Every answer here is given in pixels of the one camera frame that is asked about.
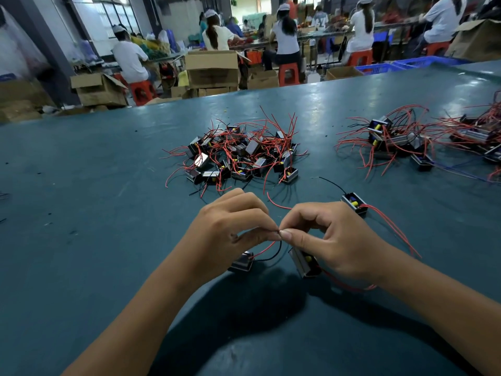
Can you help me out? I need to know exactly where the central pile of wired modules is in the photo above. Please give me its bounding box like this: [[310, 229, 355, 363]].
[[164, 109, 310, 210]]

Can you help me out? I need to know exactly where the tilted cardboard box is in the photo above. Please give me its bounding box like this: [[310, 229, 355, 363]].
[[446, 19, 501, 62]]

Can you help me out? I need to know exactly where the large closed cardboard box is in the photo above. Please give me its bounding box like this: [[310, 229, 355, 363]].
[[185, 51, 241, 88]]

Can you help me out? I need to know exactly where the person's right hand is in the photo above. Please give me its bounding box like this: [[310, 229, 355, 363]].
[[279, 201, 392, 287]]

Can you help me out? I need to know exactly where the low cardboard box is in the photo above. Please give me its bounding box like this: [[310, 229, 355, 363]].
[[247, 68, 280, 88]]

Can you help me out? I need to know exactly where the shallow cardboard box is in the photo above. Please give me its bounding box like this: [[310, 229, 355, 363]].
[[326, 65, 364, 80]]

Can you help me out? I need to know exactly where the person's left hand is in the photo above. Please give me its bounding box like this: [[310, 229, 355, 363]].
[[176, 189, 281, 287]]

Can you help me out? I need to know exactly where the blue plastic crate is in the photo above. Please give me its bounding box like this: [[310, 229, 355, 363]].
[[356, 62, 408, 74], [393, 56, 469, 69]]

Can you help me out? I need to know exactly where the person's left forearm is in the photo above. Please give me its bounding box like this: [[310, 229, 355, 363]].
[[63, 266, 208, 376]]

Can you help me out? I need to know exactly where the person's right forearm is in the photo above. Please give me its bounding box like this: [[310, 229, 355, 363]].
[[369, 250, 501, 376]]

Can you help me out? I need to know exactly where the open cardboard box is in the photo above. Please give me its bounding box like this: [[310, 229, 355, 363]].
[[70, 72, 128, 107]]

